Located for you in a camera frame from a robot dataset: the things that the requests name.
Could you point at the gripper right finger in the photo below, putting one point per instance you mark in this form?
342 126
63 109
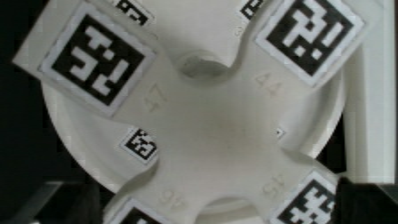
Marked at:
367 203

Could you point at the white U-shaped border frame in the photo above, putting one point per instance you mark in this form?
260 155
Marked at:
370 113

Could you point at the white cross-shaped table base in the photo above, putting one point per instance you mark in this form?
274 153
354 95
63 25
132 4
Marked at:
207 122

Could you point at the white round table top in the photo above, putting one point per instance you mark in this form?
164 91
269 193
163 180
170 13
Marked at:
196 25

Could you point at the white cylindrical table leg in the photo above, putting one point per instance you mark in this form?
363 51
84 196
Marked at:
202 66

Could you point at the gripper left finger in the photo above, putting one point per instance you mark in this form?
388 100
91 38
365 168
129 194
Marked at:
67 203

